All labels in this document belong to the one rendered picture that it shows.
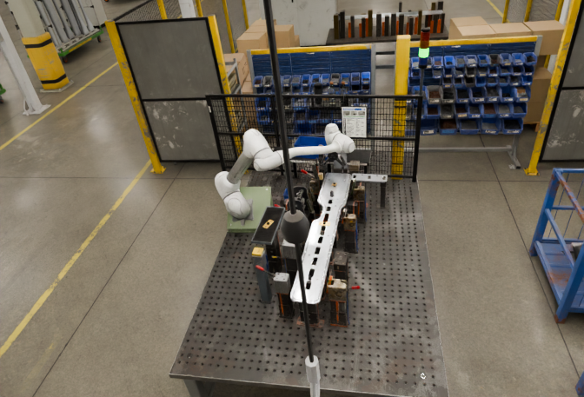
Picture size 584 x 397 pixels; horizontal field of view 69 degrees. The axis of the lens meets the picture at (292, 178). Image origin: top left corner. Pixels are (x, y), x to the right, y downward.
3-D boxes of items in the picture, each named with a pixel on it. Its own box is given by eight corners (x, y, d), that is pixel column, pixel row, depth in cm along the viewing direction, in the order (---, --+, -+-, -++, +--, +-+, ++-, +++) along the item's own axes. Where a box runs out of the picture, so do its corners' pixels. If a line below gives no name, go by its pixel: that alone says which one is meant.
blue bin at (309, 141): (327, 160, 375) (327, 148, 367) (295, 156, 385) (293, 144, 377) (332, 150, 387) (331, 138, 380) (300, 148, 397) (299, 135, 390)
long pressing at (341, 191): (323, 305, 252) (323, 303, 251) (287, 301, 258) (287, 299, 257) (352, 174, 361) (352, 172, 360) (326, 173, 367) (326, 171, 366)
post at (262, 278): (270, 304, 293) (262, 258, 268) (260, 302, 295) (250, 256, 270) (274, 295, 299) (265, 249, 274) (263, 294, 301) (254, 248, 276)
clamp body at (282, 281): (293, 320, 280) (288, 283, 259) (276, 319, 282) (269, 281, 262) (296, 309, 287) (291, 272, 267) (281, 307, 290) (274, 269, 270)
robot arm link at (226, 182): (220, 204, 347) (208, 181, 353) (236, 198, 357) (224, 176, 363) (257, 151, 290) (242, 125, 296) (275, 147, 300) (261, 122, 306)
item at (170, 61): (249, 168, 570) (222, 11, 458) (248, 174, 559) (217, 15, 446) (156, 168, 594) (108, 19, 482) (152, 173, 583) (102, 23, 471)
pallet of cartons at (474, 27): (523, 105, 638) (545, 11, 562) (542, 131, 573) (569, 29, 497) (440, 109, 656) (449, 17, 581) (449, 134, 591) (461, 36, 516)
